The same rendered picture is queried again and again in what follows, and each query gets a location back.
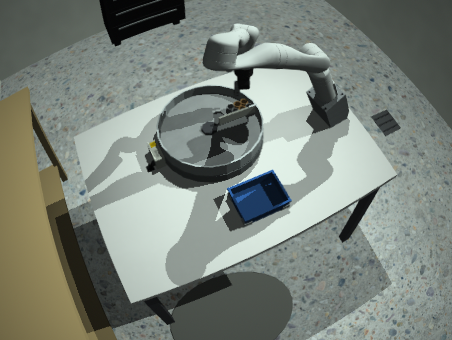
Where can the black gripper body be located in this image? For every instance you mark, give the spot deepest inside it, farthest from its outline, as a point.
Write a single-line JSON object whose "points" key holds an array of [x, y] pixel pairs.
{"points": [[243, 78]]}

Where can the blue open crate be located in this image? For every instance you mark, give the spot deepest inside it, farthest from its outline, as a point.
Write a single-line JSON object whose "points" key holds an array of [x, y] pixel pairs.
{"points": [[257, 194]]}

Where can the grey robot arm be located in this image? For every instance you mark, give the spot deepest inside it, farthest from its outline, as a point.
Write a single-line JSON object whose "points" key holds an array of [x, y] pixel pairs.
{"points": [[221, 49]]}

